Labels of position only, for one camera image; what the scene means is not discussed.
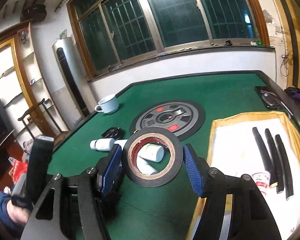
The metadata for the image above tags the large white bottle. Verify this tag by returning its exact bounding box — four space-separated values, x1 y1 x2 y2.
90 138 115 152

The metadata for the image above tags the white bottle green picture label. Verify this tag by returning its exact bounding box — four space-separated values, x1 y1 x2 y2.
136 156 158 176

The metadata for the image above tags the black tape roll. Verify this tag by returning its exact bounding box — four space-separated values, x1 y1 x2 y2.
121 127 183 187

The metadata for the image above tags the white bottle red label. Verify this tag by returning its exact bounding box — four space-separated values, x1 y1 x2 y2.
251 171 271 197

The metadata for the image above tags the person left hand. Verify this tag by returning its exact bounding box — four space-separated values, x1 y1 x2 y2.
6 200 30 226

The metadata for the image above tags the white square box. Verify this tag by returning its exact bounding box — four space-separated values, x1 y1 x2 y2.
114 139 128 149

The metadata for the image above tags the black ribbed plastic cap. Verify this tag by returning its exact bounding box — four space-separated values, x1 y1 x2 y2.
101 127 123 140

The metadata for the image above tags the yellow cardboard box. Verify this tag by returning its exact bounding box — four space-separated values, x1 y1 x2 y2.
185 110 300 240

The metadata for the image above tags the wooden chair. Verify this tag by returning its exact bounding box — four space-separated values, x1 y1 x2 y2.
18 98 65 139

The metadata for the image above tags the white enamel mug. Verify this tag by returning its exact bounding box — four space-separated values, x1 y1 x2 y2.
95 94 119 114

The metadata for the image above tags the black foam tube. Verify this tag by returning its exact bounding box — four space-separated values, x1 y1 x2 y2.
252 127 278 189
265 128 284 194
275 134 294 200

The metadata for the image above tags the tall silver air conditioner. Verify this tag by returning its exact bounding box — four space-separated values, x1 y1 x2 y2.
52 37 97 118

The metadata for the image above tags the wooden shelf cabinet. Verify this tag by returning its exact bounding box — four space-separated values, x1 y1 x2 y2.
0 21 56 140

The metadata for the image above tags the table corner tray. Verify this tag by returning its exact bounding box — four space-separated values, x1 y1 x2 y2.
255 86 294 119

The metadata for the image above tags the window with metal bars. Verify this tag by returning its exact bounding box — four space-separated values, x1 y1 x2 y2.
67 0 270 79

